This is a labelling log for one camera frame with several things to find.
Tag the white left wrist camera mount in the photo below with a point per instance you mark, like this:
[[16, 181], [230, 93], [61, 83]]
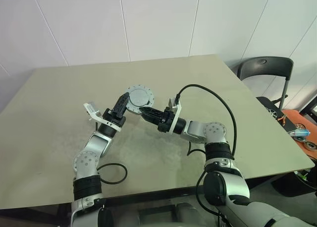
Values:
[[92, 109]]

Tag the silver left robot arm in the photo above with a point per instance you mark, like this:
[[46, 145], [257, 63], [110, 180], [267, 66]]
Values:
[[85, 162]]

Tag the black container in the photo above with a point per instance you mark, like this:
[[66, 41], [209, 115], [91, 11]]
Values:
[[289, 185]]

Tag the silver spoked wheel part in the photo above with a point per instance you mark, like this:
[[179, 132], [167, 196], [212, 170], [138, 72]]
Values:
[[272, 112]]

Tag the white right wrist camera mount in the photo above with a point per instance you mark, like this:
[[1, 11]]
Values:
[[177, 113]]

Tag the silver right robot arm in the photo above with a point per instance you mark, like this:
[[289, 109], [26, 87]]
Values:
[[215, 132]]

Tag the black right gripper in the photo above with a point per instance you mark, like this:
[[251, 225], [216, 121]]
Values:
[[167, 121]]

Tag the grey round motor lid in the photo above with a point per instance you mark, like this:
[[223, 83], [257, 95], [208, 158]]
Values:
[[140, 96]]

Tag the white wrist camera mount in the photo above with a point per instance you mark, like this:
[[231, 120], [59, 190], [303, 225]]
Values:
[[177, 113], [92, 109]]

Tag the dark grey folding chair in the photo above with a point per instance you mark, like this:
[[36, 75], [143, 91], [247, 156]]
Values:
[[267, 66]]

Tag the black table frame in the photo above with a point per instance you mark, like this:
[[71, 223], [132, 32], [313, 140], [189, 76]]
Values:
[[148, 194]]

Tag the small silver wheel part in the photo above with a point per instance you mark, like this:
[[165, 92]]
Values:
[[300, 126]]

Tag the black side board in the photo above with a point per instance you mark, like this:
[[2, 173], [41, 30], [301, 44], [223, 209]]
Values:
[[287, 125]]

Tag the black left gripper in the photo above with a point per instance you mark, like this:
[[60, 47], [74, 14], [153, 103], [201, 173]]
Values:
[[111, 116]]

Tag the blue and white tube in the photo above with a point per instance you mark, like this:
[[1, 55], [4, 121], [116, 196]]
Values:
[[299, 132]]

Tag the grey robot torso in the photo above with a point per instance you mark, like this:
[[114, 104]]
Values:
[[173, 213]]

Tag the round metal bearing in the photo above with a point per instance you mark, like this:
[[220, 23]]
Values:
[[310, 145]]

